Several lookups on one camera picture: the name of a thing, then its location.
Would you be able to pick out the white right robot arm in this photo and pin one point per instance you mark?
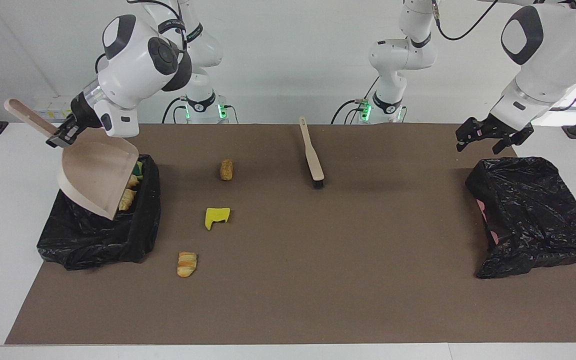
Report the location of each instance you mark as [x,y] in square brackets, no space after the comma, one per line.
[133,75]

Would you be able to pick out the beige plastic dustpan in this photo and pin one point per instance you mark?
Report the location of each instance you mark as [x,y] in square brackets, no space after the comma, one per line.
[93,175]

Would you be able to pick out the pale bread piece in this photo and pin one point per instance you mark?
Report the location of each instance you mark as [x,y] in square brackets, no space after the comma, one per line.
[132,181]

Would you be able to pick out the yellow green sponge piece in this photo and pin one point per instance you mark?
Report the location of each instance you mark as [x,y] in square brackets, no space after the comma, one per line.
[138,170]

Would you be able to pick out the brown table mat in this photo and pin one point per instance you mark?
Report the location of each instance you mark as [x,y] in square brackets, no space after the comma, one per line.
[288,300]

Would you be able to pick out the notched yellow sponge piece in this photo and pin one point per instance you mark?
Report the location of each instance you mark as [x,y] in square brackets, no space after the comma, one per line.
[215,216]

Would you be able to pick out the black-bagged pink trash bin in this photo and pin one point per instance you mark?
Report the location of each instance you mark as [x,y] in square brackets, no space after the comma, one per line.
[533,215]

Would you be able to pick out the brown bread roll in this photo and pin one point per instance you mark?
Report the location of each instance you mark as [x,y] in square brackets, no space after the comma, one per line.
[226,170]

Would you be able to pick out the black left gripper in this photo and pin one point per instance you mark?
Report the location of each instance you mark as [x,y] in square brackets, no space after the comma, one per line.
[500,126]

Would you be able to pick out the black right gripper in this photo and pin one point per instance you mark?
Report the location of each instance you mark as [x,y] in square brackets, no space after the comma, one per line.
[87,114]

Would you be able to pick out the orange striped croissant piece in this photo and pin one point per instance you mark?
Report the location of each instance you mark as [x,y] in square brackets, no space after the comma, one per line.
[128,199]
[187,265]

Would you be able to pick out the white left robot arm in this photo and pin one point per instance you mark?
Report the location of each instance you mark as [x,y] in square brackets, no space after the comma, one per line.
[543,60]

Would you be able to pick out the white wall socket box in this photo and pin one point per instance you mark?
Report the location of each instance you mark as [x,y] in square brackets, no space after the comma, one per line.
[65,107]

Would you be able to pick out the beige hand brush black bristles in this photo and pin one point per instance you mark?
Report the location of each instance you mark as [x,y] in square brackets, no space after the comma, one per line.
[313,160]

